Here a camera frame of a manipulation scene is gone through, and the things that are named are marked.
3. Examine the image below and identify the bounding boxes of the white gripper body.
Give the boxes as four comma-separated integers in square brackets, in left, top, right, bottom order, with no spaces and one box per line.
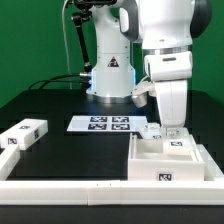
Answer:
[154,80,187,128]

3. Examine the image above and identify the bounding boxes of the white cabinet body box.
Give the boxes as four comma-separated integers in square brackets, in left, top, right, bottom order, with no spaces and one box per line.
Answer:
[127,134,205,181]

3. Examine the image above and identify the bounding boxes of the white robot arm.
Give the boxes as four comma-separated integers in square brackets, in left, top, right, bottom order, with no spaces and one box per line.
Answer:
[65,0,212,128]

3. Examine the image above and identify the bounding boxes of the white cabinet top block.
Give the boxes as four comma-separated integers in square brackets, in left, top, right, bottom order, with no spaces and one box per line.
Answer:
[0,119,48,150]

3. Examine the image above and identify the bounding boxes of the white U-shaped boundary fence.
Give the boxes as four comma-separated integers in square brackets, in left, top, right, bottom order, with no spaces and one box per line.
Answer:
[0,145,224,205]

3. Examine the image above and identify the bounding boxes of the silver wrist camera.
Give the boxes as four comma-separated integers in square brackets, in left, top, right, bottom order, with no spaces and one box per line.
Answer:
[132,81,156,108]

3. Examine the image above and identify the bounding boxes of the white marker base plate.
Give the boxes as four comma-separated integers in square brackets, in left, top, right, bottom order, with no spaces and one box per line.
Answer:
[67,116,147,132]

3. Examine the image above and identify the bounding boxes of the white hanging cable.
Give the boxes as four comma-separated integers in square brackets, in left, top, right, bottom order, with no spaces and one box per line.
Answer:
[61,0,74,90]

